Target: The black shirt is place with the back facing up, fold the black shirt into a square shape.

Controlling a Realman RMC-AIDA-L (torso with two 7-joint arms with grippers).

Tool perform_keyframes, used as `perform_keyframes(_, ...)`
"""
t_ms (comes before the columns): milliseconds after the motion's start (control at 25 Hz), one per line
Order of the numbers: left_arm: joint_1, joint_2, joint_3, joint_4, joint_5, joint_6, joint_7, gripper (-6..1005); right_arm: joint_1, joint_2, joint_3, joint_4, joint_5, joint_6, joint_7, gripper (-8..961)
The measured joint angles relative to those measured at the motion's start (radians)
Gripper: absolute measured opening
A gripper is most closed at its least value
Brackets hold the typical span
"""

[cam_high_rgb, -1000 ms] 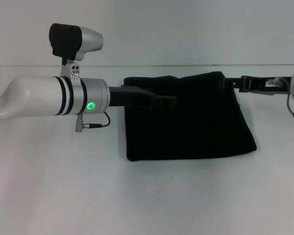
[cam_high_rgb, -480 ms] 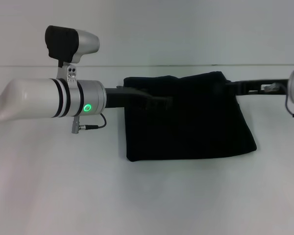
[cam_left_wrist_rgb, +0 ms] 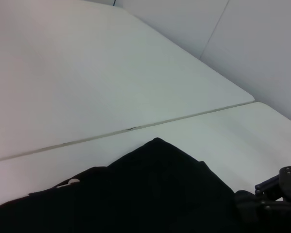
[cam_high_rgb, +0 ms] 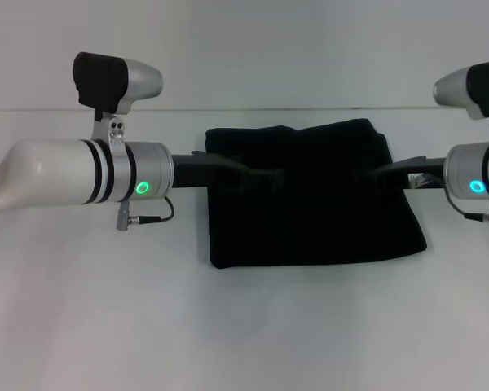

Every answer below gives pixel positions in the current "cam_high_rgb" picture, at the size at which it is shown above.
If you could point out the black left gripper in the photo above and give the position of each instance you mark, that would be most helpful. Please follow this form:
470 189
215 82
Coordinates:
203 171

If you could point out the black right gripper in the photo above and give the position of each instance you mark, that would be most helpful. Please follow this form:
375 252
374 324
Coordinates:
415 173

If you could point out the black shirt with FREE print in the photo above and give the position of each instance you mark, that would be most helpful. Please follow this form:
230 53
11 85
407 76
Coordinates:
309 228

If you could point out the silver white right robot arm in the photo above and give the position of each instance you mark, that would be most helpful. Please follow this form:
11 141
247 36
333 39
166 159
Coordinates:
477 175

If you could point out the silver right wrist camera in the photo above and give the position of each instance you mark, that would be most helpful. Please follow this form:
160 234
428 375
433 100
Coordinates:
472 93

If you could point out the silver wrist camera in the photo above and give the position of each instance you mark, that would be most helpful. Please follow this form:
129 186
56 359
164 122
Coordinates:
114 89
472 93

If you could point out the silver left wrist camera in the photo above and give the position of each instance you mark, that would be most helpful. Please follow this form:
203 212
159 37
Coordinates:
114 89

